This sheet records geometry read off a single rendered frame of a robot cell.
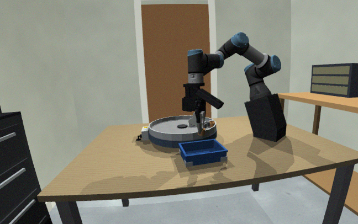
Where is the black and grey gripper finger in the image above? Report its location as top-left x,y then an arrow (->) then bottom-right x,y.
201,108 -> 206,130
188,104 -> 202,135

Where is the blue crate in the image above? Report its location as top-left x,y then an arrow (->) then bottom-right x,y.
178,139 -> 228,167

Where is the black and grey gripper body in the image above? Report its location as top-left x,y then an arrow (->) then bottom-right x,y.
182,83 -> 206,112

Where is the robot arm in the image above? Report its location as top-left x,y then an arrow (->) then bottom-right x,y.
187,32 -> 281,109

